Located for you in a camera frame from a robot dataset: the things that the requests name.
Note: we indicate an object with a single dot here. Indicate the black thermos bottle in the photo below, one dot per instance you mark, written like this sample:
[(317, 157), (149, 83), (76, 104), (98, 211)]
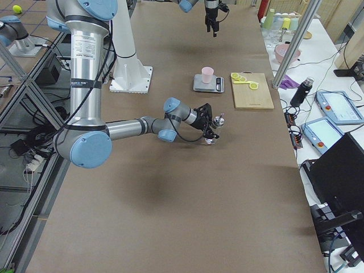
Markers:
[(302, 91)]

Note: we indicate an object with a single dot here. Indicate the teach pendant near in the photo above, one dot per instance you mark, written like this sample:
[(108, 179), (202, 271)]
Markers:
[(322, 133)]

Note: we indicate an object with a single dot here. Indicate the glass sauce bottle steel spout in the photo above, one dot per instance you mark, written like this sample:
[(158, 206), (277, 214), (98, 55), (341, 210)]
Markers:
[(216, 127)]

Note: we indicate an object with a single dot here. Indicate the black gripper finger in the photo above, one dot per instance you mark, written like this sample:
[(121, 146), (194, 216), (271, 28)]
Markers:
[(211, 134), (208, 27), (215, 28)]

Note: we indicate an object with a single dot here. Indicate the pink plastic cup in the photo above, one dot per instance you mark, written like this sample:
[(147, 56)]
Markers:
[(207, 74)]

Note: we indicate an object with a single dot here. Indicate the teach pendant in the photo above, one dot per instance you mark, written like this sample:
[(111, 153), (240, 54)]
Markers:
[(322, 133), (338, 107)]

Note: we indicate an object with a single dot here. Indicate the pink bowl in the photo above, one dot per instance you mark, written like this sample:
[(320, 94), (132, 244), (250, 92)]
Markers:
[(281, 50)]

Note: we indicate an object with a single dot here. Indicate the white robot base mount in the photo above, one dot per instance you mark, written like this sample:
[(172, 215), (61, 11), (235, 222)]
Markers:
[(132, 80)]

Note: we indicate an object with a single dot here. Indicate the lemon slice front pair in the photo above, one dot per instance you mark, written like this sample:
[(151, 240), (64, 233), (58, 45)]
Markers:
[(253, 85)]

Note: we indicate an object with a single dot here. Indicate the aluminium frame post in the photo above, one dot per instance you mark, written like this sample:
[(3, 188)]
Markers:
[(304, 23)]

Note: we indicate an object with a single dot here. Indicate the purple cloth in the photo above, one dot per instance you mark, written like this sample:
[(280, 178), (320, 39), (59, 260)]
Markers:
[(288, 83)]

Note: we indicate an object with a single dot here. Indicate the black power strip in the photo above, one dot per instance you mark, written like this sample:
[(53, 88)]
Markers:
[(294, 131)]

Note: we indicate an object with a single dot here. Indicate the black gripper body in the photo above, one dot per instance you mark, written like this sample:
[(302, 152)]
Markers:
[(198, 123), (210, 7)]

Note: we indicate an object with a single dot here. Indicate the bamboo cutting board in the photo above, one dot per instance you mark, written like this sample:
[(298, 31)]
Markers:
[(246, 98)]

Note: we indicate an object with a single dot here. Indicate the yellow plastic knife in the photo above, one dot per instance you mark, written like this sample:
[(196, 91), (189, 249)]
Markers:
[(241, 82)]

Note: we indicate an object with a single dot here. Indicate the black computer tower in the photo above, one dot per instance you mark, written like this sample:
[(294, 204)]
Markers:
[(337, 179)]

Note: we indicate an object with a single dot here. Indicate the yellow cup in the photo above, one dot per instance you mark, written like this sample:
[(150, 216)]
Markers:
[(286, 23)]

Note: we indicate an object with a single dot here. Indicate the digital kitchen scale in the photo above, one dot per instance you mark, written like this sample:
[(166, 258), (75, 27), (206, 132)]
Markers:
[(216, 85)]

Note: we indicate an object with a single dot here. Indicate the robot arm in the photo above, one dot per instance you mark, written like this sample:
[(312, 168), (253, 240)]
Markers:
[(98, 28), (187, 5)]

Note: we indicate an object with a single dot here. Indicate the green bottle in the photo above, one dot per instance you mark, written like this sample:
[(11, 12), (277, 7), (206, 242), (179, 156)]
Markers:
[(268, 19)]

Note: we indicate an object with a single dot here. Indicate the teach pendant far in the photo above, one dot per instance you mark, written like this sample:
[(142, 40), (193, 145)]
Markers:
[(338, 107)]

